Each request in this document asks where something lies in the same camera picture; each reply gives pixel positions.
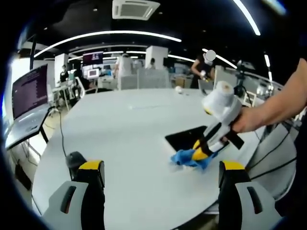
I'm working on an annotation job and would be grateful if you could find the black computer mouse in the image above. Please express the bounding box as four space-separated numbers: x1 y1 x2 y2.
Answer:
65 151 87 169

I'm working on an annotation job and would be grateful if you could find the open laptop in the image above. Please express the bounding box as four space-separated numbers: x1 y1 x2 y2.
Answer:
4 64 52 150

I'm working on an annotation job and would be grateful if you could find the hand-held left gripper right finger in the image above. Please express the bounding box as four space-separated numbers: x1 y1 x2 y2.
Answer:
217 160 282 230

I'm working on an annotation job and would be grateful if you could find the wall screen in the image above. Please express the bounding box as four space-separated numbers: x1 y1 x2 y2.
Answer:
82 51 104 66

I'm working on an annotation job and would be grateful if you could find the blue cleaning cloth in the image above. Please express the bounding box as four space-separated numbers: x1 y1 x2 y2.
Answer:
170 148 218 171

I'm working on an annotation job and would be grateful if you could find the ceiling air vent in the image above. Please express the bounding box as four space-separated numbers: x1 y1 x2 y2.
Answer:
112 0 161 20

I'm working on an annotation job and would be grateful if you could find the light mesh chair back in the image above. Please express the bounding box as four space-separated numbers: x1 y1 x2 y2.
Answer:
137 68 172 90

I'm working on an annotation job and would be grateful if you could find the black glossy tablet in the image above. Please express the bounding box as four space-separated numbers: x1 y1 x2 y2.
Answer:
165 125 231 154

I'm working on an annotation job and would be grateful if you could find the black tripod with camera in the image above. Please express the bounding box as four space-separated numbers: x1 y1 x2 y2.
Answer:
236 59 254 106

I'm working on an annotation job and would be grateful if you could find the black laptop stand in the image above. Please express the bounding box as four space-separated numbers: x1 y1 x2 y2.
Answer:
39 106 56 145

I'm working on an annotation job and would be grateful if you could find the thin mouse cable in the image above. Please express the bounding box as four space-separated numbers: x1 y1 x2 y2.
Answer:
58 112 71 157

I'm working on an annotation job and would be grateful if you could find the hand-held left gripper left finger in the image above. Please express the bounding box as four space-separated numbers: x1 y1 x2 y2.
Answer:
42 160 106 230

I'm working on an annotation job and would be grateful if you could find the person's right hand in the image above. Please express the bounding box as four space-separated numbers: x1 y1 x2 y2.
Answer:
220 106 267 144

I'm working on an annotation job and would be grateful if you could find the black cable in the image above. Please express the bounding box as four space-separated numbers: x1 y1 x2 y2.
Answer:
249 158 297 181
247 129 298 169

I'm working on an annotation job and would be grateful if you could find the curved ceiling light strip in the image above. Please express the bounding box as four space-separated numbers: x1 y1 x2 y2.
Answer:
33 30 182 58

